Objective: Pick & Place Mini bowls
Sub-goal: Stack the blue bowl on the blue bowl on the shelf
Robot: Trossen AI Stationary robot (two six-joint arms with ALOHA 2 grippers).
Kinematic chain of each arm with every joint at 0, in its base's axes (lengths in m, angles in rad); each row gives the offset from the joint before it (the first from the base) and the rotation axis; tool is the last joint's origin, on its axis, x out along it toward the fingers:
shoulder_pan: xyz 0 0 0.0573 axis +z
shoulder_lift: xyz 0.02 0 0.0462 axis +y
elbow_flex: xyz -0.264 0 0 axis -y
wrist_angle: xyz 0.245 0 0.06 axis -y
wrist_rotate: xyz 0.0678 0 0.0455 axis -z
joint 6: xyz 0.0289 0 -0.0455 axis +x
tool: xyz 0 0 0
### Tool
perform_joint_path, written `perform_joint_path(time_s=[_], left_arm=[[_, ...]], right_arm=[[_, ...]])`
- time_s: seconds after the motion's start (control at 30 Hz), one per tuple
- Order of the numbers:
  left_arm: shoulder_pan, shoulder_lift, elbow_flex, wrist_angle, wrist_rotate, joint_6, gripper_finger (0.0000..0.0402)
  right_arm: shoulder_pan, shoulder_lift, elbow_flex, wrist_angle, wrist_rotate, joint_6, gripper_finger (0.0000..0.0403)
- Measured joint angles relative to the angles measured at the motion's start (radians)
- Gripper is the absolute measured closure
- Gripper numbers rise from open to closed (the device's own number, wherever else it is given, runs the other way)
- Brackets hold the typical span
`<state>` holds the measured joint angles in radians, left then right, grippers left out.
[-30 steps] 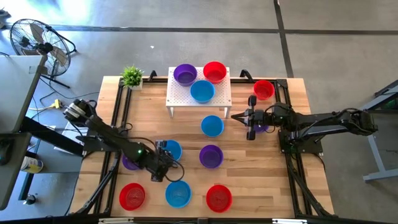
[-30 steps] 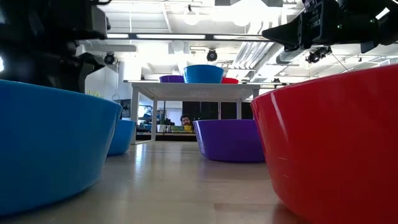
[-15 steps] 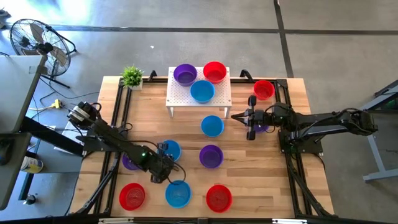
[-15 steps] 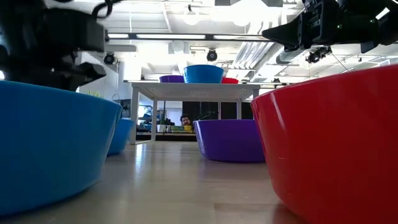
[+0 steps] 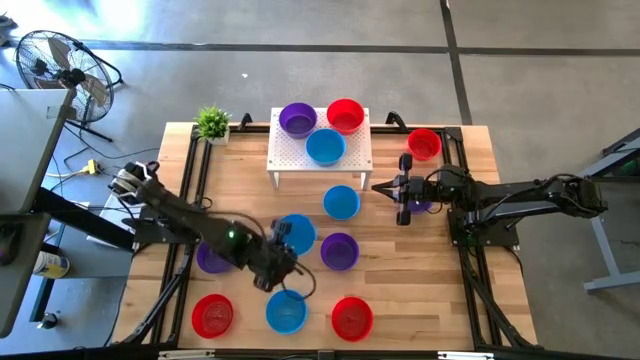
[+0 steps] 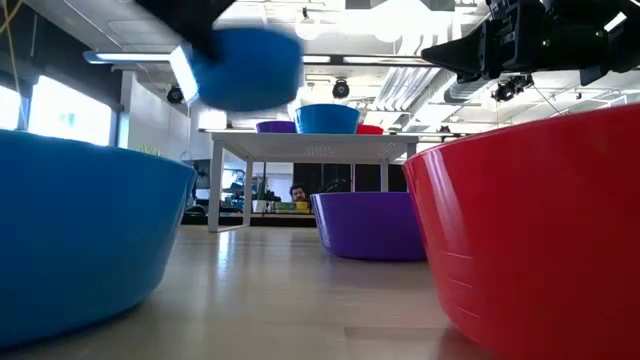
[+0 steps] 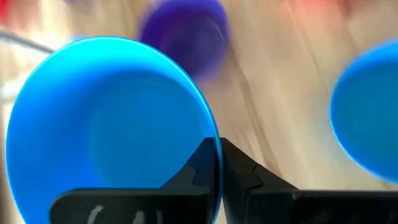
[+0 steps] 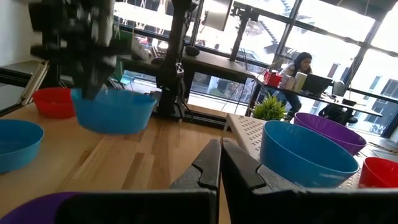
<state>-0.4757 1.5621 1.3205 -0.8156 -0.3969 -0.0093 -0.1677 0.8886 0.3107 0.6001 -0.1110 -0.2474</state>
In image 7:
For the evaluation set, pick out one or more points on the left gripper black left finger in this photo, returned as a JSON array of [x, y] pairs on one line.
[[140, 205]]

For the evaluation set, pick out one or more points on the purple plastic mini bowl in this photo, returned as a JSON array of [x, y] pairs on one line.
[[186, 34]]

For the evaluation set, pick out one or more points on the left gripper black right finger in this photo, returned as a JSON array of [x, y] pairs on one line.
[[280, 208]]

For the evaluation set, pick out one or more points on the red plastic mini bowl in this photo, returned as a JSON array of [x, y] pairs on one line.
[[2, 9]]

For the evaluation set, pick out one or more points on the blue plastic mini bowl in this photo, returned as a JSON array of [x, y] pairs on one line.
[[367, 109], [109, 124]]

